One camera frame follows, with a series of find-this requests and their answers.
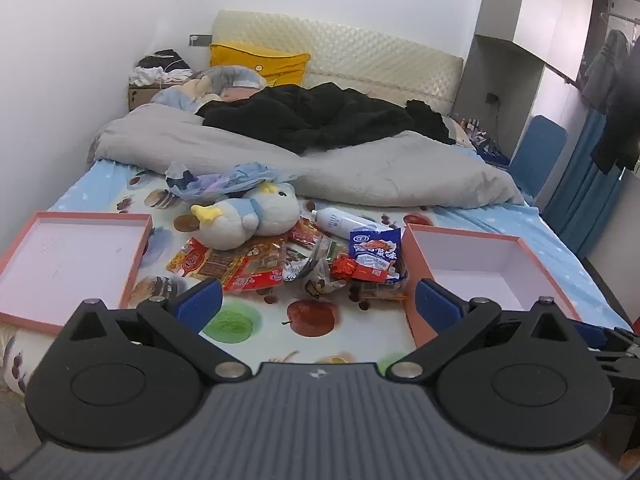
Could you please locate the pink box lid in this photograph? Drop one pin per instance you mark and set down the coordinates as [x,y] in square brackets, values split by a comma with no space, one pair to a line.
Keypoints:
[70,260]

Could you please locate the black charger plug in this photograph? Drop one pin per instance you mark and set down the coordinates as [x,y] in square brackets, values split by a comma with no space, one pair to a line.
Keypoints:
[492,98]

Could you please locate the blue snack packet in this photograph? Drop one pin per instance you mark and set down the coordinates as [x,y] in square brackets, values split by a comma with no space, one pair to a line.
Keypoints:
[376,252]

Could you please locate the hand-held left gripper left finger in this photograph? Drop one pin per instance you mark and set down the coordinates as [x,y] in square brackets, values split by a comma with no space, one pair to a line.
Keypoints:
[200,304]

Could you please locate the blue chair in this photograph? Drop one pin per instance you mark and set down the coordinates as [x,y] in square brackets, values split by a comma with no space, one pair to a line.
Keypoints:
[537,157]

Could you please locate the blue curtain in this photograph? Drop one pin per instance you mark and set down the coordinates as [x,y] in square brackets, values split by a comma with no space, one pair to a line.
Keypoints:
[582,190]

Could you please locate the white bottle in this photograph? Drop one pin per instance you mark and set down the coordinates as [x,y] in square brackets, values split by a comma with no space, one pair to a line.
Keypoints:
[345,221]

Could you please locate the clear dark snack packet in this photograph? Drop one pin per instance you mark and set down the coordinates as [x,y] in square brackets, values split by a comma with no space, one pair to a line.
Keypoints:
[320,285]

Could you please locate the grey duvet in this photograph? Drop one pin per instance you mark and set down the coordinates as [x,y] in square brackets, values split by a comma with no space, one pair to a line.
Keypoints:
[380,175]

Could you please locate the brown snack packet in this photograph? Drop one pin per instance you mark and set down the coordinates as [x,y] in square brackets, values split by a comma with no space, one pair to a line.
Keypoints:
[381,291]

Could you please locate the blue plastic bag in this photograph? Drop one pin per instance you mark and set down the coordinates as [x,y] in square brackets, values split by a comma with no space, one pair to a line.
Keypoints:
[225,180]

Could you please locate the black blanket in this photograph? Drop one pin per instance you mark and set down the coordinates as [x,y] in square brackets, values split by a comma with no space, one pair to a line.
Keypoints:
[320,115]

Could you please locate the wall socket plate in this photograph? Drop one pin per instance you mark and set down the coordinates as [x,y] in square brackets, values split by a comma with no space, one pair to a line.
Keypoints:
[199,39]

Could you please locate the pink cardboard box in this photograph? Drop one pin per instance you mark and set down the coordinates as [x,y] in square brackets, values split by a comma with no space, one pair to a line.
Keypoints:
[480,280]

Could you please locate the cardboard nightstand box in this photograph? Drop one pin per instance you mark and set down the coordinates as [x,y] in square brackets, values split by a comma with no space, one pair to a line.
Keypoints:
[142,97]

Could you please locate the grey wall cabinet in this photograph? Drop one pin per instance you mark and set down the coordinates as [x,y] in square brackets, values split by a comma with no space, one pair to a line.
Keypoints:
[525,20]

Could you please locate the bedside clutter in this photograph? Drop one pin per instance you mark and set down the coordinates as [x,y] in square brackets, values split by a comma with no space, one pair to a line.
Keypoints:
[480,137]

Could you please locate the pile of clothes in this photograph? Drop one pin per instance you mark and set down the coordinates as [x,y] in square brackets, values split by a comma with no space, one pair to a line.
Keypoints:
[162,67]

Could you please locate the grey hanging jacket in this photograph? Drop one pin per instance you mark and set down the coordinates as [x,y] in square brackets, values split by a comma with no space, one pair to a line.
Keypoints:
[602,65]

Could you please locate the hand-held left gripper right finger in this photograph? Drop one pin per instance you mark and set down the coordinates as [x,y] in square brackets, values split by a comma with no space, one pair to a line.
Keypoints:
[436,306]

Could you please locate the pale blue plush pillow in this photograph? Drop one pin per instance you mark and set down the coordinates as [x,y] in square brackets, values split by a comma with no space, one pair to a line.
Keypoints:
[225,82]

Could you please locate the cream quilted headboard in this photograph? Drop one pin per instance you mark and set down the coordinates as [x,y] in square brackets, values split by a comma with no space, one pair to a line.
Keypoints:
[380,60]

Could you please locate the small red snack packets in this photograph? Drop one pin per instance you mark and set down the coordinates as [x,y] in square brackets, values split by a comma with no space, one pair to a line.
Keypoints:
[352,269]

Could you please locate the red orange snack packet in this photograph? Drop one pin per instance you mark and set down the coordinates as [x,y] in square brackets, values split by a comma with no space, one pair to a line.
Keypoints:
[192,260]
[230,260]
[252,280]

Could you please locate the penguin plush toy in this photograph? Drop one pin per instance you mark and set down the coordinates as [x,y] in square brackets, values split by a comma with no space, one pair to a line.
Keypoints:
[260,215]

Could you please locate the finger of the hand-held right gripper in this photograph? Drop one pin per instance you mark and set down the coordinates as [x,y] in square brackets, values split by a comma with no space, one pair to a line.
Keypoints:
[618,343]

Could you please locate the black hanging coat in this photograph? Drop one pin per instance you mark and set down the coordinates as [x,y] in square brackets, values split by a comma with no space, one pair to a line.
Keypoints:
[620,130]

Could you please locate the yellow pillow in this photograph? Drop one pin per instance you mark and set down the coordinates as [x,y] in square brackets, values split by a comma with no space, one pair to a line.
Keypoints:
[260,62]

